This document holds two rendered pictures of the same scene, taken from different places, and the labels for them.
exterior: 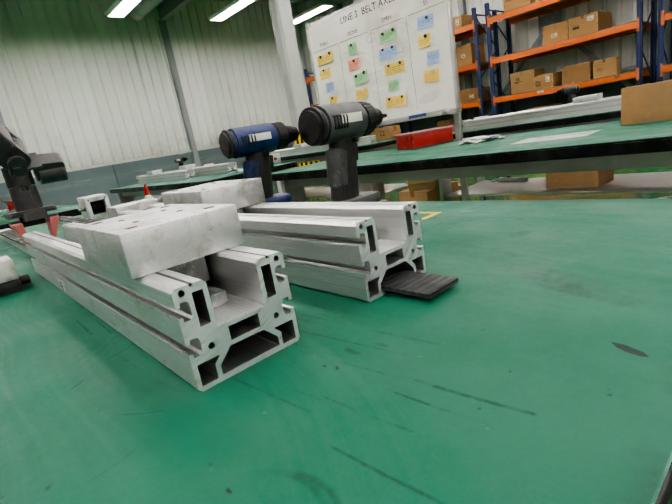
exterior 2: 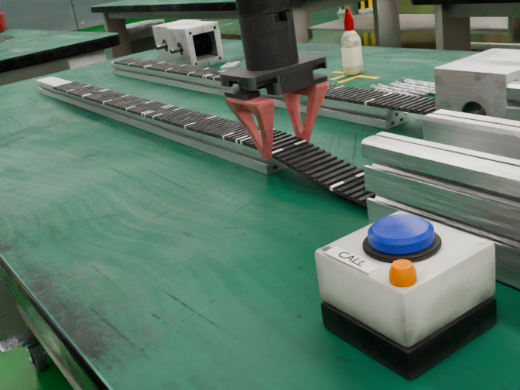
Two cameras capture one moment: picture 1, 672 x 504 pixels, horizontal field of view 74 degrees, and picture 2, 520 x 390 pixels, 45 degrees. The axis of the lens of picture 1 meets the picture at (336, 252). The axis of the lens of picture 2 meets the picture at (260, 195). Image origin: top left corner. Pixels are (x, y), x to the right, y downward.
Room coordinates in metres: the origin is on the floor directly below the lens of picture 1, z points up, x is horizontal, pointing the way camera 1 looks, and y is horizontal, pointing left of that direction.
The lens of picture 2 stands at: (0.43, 0.65, 1.02)
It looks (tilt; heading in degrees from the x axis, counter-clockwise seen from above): 22 degrees down; 9
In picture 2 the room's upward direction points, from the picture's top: 9 degrees counter-clockwise
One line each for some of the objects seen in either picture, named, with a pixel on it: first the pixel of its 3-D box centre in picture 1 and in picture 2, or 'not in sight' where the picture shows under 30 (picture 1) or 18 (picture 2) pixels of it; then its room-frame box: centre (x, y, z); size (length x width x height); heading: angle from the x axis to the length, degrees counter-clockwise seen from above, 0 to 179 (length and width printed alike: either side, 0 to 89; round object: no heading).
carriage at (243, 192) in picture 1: (213, 204); not in sight; (0.77, 0.19, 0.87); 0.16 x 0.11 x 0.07; 40
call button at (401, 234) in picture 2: not in sight; (401, 239); (0.78, 0.62, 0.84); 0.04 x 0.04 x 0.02
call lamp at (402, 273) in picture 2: not in sight; (402, 271); (0.74, 0.62, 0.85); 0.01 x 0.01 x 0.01
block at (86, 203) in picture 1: (93, 207); (190, 46); (1.91, 0.98, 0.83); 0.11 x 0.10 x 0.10; 130
